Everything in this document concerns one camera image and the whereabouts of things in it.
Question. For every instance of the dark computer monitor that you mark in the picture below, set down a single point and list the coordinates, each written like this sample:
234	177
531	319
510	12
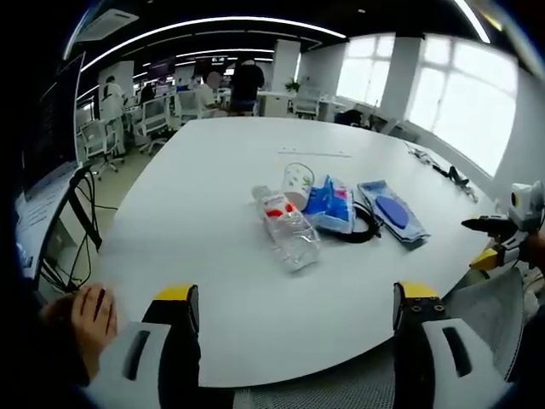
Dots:
51	128

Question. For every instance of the large window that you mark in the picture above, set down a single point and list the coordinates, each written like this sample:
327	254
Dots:
460	102

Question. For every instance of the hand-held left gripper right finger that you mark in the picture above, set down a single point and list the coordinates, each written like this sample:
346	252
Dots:
447	366

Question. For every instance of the blue wet wipes packet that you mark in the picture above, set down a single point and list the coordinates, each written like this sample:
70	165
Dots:
394	213

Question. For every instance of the long ceiling light strip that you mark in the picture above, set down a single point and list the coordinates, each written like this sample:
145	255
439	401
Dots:
204	24

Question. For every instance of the green potted plant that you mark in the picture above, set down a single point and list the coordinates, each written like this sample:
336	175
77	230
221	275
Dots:
294	84

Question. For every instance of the blue tissue pack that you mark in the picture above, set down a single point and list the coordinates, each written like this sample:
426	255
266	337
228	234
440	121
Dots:
332	209

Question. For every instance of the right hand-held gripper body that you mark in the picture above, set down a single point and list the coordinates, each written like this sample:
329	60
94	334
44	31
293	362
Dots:
528	209

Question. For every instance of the clear printed plastic cup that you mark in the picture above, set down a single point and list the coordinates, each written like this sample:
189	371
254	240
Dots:
298	183

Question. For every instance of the grey mesh office chair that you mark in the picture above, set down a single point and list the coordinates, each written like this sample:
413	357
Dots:
489	311

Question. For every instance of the ceiling air conditioner unit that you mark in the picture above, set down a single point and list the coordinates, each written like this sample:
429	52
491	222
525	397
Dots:
106	25

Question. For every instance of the white desk with black frame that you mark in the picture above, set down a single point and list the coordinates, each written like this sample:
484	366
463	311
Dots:
47	213

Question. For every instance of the white office chair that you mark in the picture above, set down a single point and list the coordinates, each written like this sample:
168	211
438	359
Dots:
153	119
100	142
187	106
307	102

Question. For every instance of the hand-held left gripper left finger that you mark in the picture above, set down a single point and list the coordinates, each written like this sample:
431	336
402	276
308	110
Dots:
136	362

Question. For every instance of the white table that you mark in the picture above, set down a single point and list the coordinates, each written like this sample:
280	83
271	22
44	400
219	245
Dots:
204	221

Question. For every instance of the clear plastic water bottle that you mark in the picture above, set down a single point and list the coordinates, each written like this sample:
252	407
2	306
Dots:
294	238

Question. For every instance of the black bag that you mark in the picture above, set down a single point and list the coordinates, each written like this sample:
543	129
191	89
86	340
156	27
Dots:
352	118

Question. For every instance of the person's left hand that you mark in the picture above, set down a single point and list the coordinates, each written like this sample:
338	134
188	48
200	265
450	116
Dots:
93	324

